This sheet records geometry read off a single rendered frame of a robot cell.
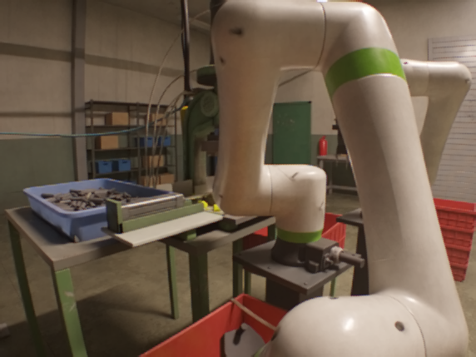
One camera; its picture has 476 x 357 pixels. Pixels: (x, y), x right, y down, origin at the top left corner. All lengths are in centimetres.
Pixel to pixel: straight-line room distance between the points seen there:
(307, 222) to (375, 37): 46
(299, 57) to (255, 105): 11
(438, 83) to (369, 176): 70
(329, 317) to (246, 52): 34
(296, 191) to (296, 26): 40
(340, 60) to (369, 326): 33
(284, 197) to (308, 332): 49
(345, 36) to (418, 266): 31
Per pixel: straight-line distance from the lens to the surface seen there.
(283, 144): 708
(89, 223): 88
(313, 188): 71
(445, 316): 34
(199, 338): 71
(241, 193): 65
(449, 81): 103
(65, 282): 83
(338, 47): 44
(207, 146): 100
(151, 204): 83
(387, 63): 42
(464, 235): 295
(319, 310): 25
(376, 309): 28
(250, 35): 42
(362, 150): 37
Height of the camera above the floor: 124
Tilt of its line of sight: 8 degrees down
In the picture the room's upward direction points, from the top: straight up
